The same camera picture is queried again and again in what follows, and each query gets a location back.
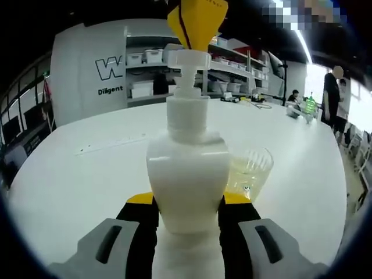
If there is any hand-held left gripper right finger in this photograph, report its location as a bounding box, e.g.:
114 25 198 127
219 191 329 279

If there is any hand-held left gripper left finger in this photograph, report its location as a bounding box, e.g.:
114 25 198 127
49 191 159 279

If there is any clear ribbed cup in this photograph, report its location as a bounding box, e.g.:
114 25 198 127
226 146 274 201

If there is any white pump bottle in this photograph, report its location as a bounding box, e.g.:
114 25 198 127
146 49 230 235

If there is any row of white storage bins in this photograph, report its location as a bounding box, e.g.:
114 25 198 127
126 37 270 98

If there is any grey metal shelf unit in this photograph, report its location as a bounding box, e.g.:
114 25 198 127
124 36 271 101

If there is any black bag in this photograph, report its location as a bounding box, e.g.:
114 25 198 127
153 74 169 95

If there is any black tripod stand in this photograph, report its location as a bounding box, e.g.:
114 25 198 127
280 59 290 107

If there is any ceiling light strip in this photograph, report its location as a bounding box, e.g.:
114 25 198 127
290 26 314 64

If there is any white device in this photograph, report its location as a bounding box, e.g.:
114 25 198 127
286 104 303 119

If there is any green transparent object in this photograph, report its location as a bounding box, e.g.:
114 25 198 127
303 92 317 115

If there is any red flag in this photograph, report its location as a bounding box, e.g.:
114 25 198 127
43 80 53 102

